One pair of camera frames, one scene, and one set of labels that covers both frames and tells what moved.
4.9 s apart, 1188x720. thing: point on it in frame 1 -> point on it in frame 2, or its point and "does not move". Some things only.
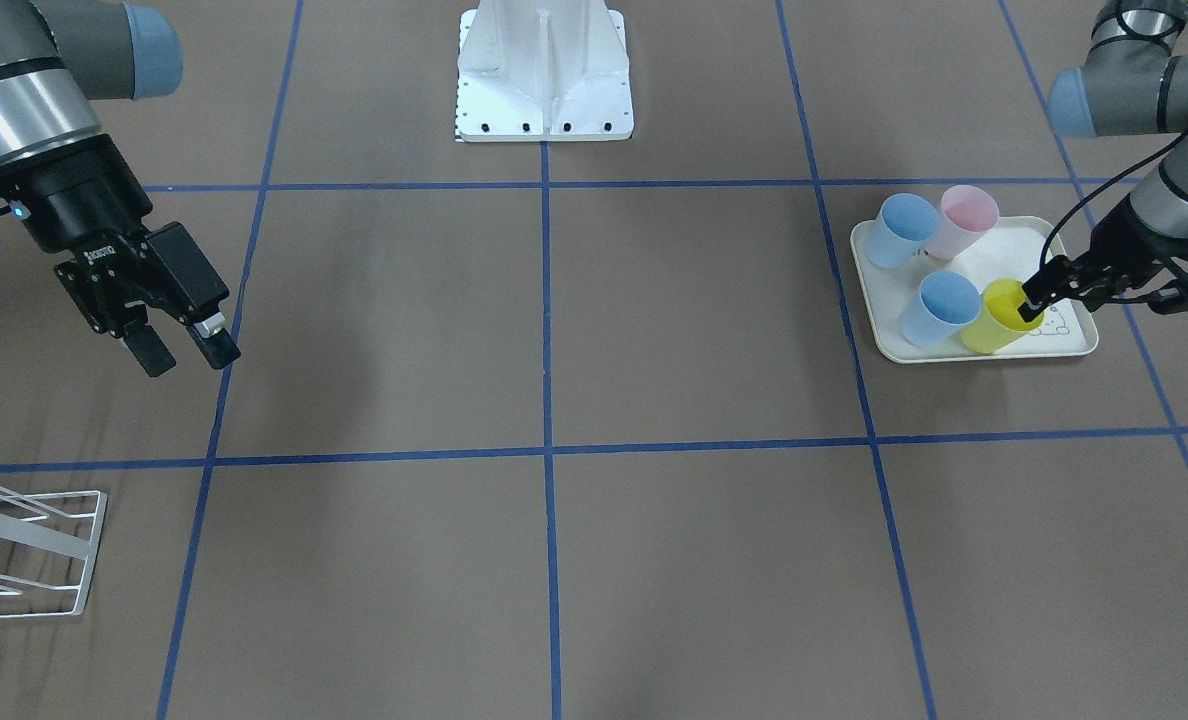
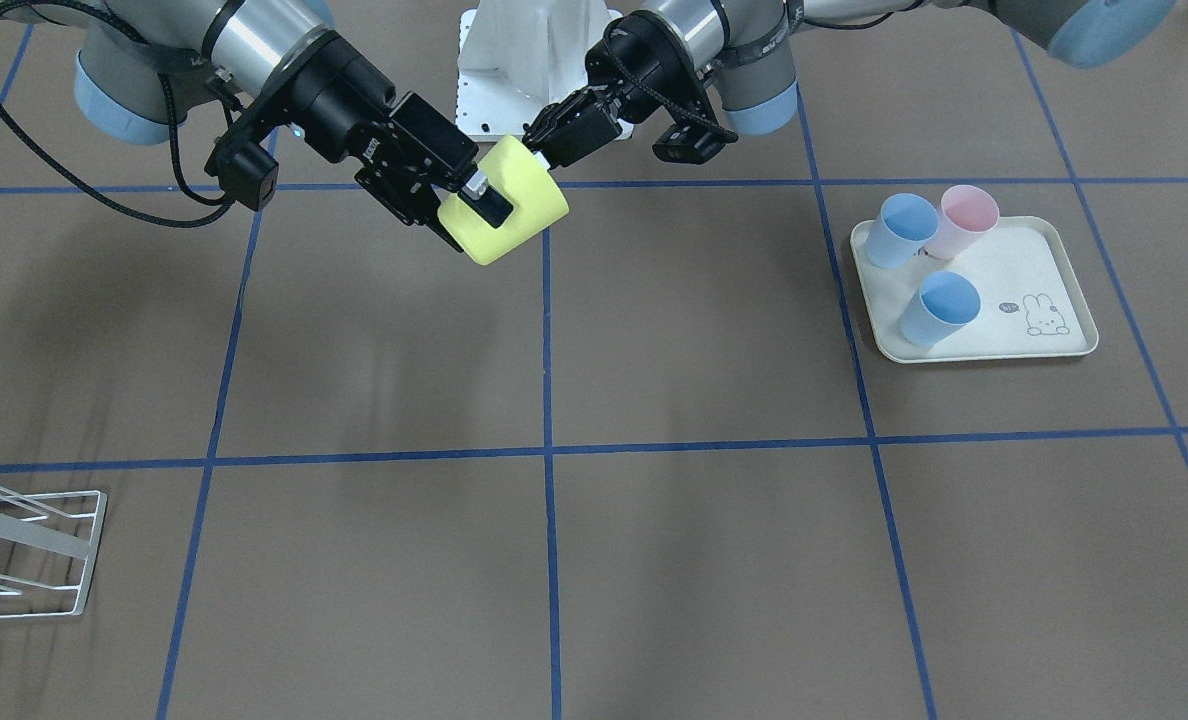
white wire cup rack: x=29 y=534 does not move
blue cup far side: x=945 y=302 does not move
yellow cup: x=997 y=319 -> x=521 y=178
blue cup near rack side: x=905 y=223 does not move
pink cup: x=965 y=212 does not move
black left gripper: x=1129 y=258 -> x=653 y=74
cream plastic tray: x=1010 y=249 does not move
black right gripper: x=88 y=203 -> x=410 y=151
